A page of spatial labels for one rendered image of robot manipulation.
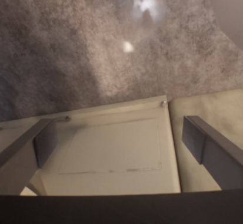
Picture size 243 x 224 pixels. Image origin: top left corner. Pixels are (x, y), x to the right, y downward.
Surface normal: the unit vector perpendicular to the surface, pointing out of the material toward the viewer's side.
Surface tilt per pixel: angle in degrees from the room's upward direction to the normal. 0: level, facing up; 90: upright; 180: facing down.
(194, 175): 90
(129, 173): 90
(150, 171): 90
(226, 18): 0
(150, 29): 0
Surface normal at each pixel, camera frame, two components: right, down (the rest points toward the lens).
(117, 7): -0.11, 0.62
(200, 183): -0.29, -0.77
